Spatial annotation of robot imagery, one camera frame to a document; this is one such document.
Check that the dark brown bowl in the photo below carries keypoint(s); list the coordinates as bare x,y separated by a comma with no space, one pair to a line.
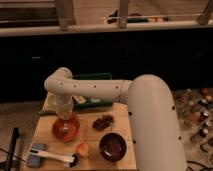
112,147

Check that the wooden railing shelf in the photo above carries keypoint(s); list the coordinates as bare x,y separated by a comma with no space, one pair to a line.
48,17

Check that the blue grey sponge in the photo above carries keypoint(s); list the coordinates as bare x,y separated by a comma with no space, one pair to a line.
34,161

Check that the orange peach fruit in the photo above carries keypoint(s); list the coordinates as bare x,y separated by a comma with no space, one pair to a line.
83,150

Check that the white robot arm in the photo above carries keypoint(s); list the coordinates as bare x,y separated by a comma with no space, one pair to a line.
152,113

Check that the black stand left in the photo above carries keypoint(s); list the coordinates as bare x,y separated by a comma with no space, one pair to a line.
15,136

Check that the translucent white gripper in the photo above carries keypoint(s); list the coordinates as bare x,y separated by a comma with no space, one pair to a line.
63,106

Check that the green pea pod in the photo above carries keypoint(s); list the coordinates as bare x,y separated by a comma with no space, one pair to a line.
47,113

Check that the green plastic tray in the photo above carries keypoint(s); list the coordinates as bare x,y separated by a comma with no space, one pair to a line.
92,102

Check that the bunch of dark grapes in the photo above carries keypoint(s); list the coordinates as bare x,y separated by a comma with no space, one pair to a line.
102,123

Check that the white handled black brush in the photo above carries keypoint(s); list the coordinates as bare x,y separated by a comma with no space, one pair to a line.
70,159

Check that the red bowl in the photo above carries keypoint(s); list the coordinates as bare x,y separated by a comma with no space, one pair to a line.
66,131

